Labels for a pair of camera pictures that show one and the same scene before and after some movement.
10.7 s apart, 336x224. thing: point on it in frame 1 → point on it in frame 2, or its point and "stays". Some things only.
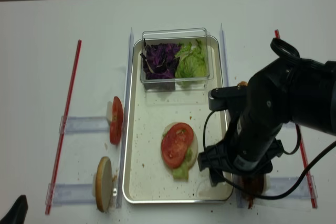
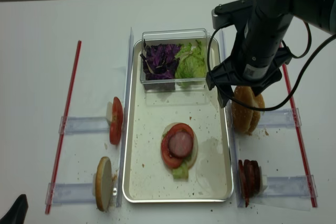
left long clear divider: [126, 124] stays
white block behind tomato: [109, 112] stays
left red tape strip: [64, 132] stays
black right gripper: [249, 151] → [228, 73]
